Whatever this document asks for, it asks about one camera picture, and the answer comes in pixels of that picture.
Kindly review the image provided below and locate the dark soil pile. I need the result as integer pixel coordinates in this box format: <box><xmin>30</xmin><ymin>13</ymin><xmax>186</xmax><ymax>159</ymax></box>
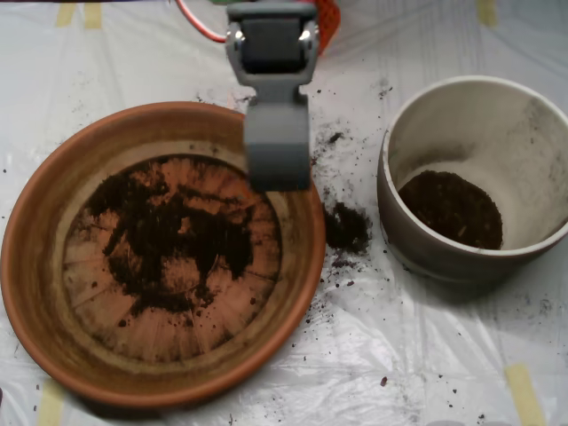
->
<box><xmin>83</xmin><ymin>170</ymin><xmax>256</xmax><ymax>314</ymax></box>

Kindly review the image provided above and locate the terracotta plant saucer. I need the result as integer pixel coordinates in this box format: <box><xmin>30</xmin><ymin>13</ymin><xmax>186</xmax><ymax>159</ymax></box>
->
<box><xmin>0</xmin><ymin>100</ymin><xmax>328</xmax><ymax>409</ymax></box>

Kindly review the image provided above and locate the spilled dark soil heap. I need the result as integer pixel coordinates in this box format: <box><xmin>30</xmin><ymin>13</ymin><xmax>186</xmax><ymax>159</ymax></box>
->
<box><xmin>323</xmin><ymin>201</ymin><xmax>373</xmax><ymax>256</ymax></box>

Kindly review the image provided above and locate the dark soil in pot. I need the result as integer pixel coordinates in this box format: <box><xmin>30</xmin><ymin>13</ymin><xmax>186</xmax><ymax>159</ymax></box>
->
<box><xmin>398</xmin><ymin>170</ymin><xmax>504</xmax><ymax>250</ymax></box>

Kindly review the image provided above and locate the white ceramic pot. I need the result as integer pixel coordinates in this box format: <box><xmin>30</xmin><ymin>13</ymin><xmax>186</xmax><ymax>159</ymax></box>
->
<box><xmin>376</xmin><ymin>75</ymin><xmax>568</xmax><ymax>285</ymax></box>

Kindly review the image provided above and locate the clear white plastic sheet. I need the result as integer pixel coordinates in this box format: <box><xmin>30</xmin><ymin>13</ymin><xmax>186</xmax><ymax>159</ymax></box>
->
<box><xmin>0</xmin><ymin>0</ymin><xmax>568</xmax><ymax>426</ymax></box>

